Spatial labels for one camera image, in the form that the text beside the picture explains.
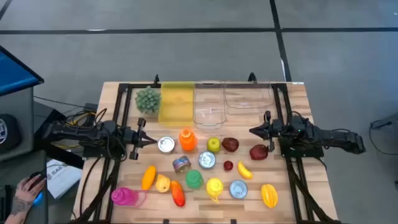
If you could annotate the narrow clear plastic bin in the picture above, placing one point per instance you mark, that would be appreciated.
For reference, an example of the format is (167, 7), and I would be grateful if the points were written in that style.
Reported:
(210, 109)

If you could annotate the wide clear plastic bin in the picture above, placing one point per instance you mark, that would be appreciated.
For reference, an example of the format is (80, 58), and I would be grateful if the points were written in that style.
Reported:
(248, 96)

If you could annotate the tin can blue label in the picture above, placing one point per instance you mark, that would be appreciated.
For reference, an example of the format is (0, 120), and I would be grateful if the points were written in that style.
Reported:
(207, 160)

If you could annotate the grey operator desk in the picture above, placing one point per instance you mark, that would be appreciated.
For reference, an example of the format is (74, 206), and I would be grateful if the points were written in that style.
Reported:
(18, 105)

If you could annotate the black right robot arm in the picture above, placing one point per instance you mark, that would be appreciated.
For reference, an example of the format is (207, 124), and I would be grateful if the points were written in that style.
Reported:
(335, 138)

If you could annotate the person's hand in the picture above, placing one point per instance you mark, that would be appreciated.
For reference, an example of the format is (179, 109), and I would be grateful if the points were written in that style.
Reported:
(28, 193)

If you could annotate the tin can colourful label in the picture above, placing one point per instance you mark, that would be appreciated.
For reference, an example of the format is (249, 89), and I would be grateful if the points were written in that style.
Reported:
(182, 164)

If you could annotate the blue screen monitor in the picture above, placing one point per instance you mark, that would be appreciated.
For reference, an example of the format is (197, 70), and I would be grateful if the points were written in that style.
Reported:
(15, 74)

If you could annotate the black power brick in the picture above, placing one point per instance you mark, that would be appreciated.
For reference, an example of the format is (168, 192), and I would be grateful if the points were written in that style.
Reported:
(90, 107)

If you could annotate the yellow plastic bottle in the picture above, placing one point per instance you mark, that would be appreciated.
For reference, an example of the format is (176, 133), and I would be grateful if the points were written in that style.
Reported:
(214, 187)

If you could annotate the small red round fruit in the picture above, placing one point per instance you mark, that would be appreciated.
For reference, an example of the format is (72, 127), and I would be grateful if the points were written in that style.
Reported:
(228, 165)

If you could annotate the tin can red label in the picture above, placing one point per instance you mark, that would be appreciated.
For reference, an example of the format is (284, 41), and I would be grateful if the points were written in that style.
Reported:
(238, 189)

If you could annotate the green plastic bottle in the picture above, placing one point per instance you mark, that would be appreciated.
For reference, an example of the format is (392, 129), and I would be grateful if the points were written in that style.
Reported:
(194, 179)

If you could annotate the green toy apple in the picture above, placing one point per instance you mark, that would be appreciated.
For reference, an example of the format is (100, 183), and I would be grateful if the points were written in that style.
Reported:
(214, 145)

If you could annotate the red-orange oblong toy fruit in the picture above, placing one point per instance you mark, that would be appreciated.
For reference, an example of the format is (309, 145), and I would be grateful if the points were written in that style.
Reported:
(178, 193)

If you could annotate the dark red fig-shaped fruit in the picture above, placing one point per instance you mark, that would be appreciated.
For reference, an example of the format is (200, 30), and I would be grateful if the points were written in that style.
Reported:
(230, 144)

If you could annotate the black table clamp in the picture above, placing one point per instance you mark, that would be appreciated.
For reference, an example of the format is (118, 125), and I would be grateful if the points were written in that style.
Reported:
(252, 77)
(156, 80)

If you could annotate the black aluminium table frame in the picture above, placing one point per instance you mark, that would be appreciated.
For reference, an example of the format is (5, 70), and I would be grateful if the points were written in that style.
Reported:
(123, 86)

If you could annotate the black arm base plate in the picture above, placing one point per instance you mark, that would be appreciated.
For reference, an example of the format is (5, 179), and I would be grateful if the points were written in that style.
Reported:
(99, 153)
(304, 151)

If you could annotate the yellow toy starfruit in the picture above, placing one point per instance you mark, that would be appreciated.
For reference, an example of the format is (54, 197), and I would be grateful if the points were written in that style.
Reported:
(269, 196)

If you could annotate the yellow toy banana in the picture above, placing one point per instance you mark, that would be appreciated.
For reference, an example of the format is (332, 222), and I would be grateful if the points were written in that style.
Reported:
(245, 170)

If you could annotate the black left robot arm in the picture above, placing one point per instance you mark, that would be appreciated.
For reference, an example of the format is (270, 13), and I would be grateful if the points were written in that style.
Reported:
(77, 133)

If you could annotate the yellow toy pear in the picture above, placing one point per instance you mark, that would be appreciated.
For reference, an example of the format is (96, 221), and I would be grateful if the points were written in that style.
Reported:
(162, 183)

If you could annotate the white printed paper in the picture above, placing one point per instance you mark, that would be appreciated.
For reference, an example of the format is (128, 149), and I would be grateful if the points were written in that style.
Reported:
(62, 180)

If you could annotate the orange plastic bottle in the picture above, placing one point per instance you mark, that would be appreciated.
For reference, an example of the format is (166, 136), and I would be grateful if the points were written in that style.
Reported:
(187, 141)

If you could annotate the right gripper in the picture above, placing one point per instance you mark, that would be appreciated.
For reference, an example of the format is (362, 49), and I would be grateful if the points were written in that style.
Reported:
(280, 130)

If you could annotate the dark red lumpy fruit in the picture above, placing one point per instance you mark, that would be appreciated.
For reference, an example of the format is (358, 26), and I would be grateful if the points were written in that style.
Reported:
(258, 152)

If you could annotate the pink plastic bottle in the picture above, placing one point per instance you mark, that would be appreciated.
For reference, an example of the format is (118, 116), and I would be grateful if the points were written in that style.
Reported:
(124, 197)

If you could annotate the orange toy mango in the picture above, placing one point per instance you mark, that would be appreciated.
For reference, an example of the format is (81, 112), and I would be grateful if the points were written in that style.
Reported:
(148, 178)

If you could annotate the tin can olive label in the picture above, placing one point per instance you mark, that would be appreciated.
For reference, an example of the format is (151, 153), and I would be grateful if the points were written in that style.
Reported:
(166, 145)

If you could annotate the person's forearm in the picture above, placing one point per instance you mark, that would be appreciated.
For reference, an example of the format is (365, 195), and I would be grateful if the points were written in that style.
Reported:
(15, 214)

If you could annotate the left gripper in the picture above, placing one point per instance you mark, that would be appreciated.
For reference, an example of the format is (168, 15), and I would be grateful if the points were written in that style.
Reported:
(132, 138)

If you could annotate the yellow translucent plastic bin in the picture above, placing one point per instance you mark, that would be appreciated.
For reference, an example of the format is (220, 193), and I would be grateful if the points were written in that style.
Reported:
(175, 105)

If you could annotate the black keyboard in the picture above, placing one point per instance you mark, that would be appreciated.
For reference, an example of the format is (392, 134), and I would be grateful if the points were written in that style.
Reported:
(4, 202)

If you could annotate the green broccoli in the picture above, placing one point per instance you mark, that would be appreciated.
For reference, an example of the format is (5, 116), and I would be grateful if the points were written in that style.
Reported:
(148, 100)

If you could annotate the black cap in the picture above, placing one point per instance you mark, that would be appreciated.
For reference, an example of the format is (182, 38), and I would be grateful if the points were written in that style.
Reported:
(9, 133)

